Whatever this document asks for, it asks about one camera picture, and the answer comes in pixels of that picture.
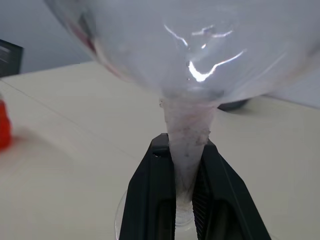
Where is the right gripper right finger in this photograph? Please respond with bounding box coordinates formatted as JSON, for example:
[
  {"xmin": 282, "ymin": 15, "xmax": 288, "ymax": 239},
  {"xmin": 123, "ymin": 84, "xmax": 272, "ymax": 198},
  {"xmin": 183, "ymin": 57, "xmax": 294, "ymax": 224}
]
[{"xmin": 191, "ymin": 138, "xmax": 273, "ymax": 240}]

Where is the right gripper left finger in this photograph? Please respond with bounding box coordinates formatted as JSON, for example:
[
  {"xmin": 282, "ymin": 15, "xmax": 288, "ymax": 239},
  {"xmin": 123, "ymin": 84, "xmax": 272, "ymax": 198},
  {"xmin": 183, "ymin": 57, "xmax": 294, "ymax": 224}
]
[{"xmin": 119, "ymin": 133, "xmax": 179, "ymax": 240}]

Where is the clear plastic wine glass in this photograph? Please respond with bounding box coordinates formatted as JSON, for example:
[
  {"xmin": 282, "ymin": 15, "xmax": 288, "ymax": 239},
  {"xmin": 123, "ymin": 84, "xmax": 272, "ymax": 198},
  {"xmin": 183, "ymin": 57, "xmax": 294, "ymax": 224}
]
[{"xmin": 42, "ymin": 0, "xmax": 320, "ymax": 240}]

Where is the red liquid plastic bottle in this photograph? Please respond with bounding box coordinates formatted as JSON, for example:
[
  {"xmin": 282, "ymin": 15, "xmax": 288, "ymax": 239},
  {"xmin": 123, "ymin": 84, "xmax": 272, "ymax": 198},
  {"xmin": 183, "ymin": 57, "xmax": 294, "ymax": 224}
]
[{"xmin": 0, "ymin": 91, "xmax": 13, "ymax": 151}]

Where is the dark laptop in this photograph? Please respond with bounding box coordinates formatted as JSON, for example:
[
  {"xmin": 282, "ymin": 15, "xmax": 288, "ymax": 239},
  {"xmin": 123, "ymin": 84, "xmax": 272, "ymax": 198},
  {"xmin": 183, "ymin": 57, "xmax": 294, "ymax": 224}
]
[{"xmin": 0, "ymin": 38, "xmax": 24, "ymax": 79}]

